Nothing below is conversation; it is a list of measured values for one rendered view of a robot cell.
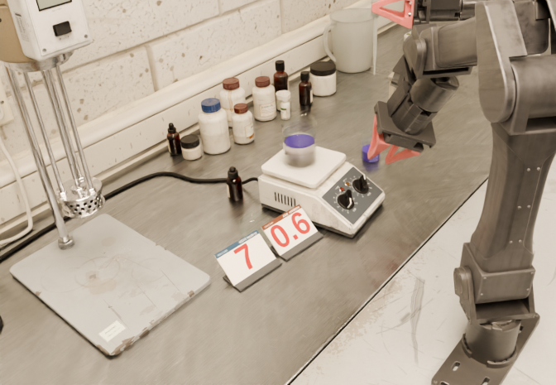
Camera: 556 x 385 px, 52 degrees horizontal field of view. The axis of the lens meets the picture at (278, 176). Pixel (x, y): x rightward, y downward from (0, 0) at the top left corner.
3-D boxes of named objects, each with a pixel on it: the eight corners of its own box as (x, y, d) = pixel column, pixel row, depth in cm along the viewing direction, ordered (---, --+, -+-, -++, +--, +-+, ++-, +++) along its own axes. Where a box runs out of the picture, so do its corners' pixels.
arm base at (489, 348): (433, 345, 69) (489, 375, 65) (501, 257, 82) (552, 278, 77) (428, 387, 73) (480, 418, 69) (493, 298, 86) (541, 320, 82)
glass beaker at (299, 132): (305, 176, 102) (304, 134, 97) (275, 166, 105) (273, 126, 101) (326, 158, 107) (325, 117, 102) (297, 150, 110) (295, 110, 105)
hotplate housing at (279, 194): (385, 203, 108) (387, 166, 104) (352, 241, 99) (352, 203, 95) (287, 172, 119) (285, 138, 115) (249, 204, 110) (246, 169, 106)
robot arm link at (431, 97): (400, 81, 92) (423, 49, 86) (429, 88, 94) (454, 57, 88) (410, 113, 87) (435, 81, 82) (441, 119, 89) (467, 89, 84)
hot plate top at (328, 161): (348, 158, 107) (348, 154, 107) (314, 190, 99) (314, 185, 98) (294, 143, 113) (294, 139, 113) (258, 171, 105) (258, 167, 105)
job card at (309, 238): (323, 236, 101) (323, 217, 98) (286, 261, 96) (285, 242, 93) (299, 222, 104) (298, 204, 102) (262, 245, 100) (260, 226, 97)
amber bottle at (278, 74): (280, 101, 148) (279, 65, 143) (271, 96, 151) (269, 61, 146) (292, 96, 150) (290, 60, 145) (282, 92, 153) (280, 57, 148)
